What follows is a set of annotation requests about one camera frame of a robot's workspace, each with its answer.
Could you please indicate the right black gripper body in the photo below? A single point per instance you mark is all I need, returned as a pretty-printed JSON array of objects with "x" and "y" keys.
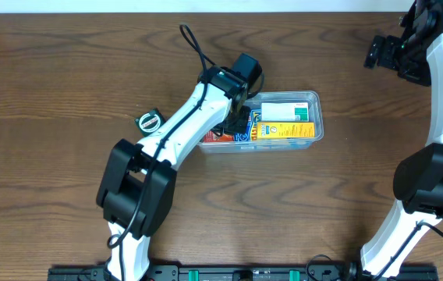
[{"x": 377, "y": 51}]

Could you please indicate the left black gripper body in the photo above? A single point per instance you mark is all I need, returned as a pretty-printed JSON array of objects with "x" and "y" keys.
[{"x": 234, "y": 123}]

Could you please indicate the blue Kool Fever box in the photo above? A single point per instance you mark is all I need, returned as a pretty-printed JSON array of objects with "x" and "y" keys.
[{"x": 251, "y": 129}]

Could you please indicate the white Panadol box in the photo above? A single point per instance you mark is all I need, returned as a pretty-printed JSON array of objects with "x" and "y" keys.
[{"x": 285, "y": 112}]

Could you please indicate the yellow medicine box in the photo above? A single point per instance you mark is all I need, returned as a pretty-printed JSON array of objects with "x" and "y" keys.
[{"x": 284, "y": 130}]

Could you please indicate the red medicine box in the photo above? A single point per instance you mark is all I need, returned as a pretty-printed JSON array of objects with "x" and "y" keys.
[{"x": 212, "y": 137}]

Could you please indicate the green round-logo box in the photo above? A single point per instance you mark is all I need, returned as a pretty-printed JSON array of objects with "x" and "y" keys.
[{"x": 150, "y": 122}]

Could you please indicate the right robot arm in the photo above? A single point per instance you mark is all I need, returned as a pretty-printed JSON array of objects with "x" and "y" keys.
[{"x": 418, "y": 190}]

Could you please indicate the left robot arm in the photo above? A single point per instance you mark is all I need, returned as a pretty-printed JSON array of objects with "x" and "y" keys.
[{"x": 138, "y": 184}]

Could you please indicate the clear plastic container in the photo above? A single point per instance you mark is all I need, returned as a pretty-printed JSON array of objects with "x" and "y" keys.
[{"x": 315, "y": 115}]

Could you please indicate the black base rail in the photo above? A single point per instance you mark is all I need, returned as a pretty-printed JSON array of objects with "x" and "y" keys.
[{"x": 320, "y": 271}]

